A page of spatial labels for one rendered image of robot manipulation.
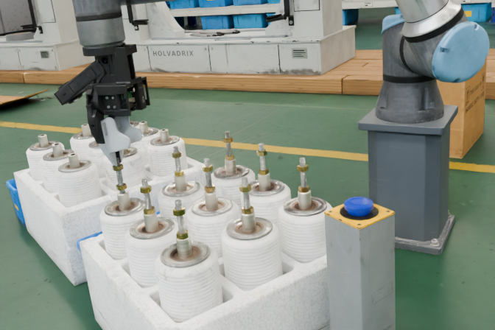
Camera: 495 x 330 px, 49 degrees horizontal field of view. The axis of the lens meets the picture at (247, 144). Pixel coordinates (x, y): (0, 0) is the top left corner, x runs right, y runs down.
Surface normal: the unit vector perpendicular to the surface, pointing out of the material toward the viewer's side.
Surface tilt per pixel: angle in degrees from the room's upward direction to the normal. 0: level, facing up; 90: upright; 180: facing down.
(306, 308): 90
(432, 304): 0
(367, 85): 90
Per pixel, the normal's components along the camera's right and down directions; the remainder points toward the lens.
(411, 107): -0.18, 0.02
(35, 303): -0.09, -0.95
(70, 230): 0.59, 0.20
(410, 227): -0.49, 0.31
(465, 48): 0.32, 0.38
